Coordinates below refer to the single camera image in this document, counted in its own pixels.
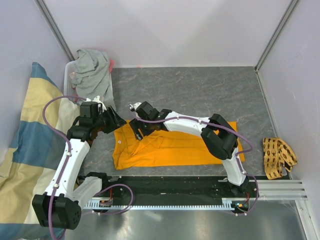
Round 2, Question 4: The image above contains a right aluminium frame post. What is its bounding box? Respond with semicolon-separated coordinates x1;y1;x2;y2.
254;0;300;73

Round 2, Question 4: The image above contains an aluminium rail profile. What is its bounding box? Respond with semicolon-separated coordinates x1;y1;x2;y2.
257;179;308;201

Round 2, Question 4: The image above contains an aluminium frame post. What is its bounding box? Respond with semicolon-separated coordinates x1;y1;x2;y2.
34;0;75;62
254;0;300;73

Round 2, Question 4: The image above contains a purple cable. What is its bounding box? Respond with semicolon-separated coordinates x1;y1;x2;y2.
128;104;261;217
42;95;136;240

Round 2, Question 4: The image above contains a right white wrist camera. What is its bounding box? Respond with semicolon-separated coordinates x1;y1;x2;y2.
128;102;142;112

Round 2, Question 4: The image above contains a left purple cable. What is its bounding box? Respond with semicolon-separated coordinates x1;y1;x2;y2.
42;95;136;240

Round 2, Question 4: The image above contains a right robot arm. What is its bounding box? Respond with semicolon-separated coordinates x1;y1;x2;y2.
129;101;249;197

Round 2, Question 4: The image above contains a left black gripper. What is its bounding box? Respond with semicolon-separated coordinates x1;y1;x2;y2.
93;105;127;134

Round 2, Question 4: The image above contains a left aluminium frame post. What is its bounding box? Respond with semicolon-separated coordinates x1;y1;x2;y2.
34;0;75;62

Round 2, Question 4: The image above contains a white plastic basket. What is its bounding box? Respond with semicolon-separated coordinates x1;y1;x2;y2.
63;60;77;96

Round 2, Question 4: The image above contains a slotted cable duct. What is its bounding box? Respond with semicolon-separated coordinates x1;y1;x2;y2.
83;197;250;211

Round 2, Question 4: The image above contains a blue yellow striped pillow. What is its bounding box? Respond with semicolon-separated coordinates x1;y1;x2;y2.
0;62;80;240

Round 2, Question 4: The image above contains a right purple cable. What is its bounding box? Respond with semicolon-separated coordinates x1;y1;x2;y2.
128;104;261;217

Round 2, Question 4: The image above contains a grey t shirt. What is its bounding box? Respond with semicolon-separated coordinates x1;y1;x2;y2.
71;48;116;109

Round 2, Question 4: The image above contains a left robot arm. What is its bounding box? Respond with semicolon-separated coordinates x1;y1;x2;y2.
32;100;126;230

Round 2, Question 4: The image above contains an orange t shirt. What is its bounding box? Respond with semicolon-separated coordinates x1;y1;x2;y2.
111;119;245;171

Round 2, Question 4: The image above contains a pink red garment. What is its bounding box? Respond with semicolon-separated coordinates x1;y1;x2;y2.
108;58;115;74

